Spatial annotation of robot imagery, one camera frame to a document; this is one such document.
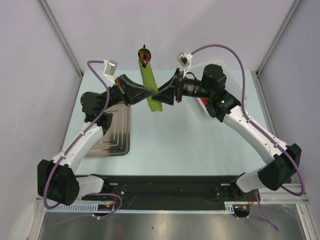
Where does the aluminium frame post right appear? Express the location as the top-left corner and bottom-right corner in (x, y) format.
(254, 0), (302, 76)

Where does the green paper napkin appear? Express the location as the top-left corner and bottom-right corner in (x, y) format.
(138, 59), (163, 112)

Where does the white plastic basket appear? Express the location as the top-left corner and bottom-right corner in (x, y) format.
(189, 59), (243, 101)

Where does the metal tray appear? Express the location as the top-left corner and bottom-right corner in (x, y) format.
(85, 103), (131, 159)

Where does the aluminium front rail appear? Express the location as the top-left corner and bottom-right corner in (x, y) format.
(36, 182), (311, 205)

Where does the white cable duct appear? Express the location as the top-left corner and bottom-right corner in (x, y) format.
(47, 201), (237, 215)

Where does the iridescent spoon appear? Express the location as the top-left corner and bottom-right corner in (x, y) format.
(138, 47), (152, 65)

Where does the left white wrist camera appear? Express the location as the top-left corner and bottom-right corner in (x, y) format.
(103, 59), (118, 84)

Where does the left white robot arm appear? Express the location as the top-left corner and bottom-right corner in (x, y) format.
(37, 74), (155, 206)

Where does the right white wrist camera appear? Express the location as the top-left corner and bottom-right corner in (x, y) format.
(176, 51), (193, 77)

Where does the aluminium frame post left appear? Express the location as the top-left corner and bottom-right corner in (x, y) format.
(36, 0), (84, 79)

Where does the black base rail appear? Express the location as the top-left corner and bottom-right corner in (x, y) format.
(82, 175), (254, 211)

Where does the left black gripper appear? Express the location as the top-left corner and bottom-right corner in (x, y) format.
(100, 74), (155, 112)

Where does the purple cable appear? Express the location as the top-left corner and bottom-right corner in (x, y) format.
(189, 44), (307, 232)
(43, 59), (123, 221)

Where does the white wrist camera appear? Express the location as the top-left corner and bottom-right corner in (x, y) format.
(176, 51), (193, 77)
(103, 59), (118, 84)

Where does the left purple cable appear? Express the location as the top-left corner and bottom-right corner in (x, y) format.
(43, 59), (123, 221)

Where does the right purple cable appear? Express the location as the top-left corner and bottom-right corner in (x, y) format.
(189, 44), (307, 232)

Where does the red utensil sleeve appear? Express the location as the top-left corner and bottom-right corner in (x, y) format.
(198, 98), (208, 107)

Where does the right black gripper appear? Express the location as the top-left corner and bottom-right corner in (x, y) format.
(152, 68), (212, 106)

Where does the aluminium frame post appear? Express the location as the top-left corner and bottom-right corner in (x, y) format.
(36, 0), (84, 79)
(254, 0), (302, 76)

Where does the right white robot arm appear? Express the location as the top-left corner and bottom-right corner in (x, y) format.
(152, 64), (302, 201)

